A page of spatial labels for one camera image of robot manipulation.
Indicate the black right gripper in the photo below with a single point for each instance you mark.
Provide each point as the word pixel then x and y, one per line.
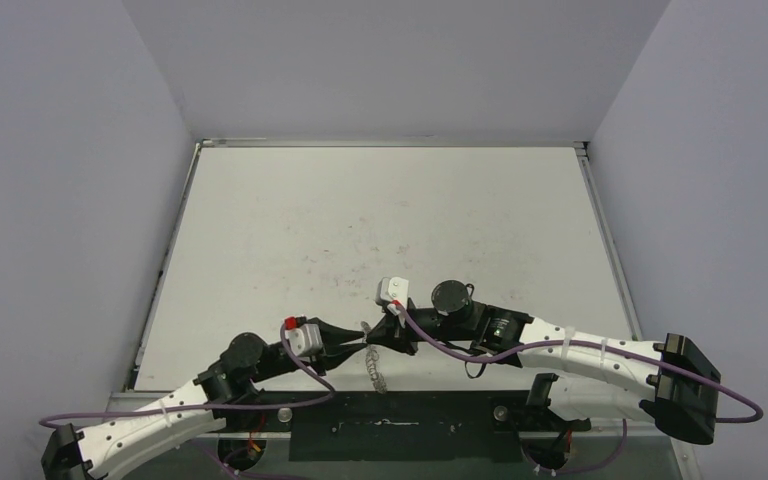
pixel 399 330

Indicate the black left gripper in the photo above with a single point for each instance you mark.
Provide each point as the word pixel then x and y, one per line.
pixel 333 336

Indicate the metal disc with keyrings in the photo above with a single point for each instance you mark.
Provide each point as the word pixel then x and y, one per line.
pixel 372 362

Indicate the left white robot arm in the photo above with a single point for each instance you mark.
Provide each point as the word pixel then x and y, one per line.
pixel 119 442

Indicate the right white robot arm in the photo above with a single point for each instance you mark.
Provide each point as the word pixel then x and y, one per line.
pixel 670 384

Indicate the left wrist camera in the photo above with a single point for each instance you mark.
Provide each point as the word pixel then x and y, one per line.
pixel 304 338

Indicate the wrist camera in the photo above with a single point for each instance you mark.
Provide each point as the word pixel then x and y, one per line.
pixel 392 289
pixel 304 338

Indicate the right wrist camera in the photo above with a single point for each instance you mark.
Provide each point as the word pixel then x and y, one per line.
pixel 392 289

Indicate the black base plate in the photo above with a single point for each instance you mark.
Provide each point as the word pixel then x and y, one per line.
pixel 405 426

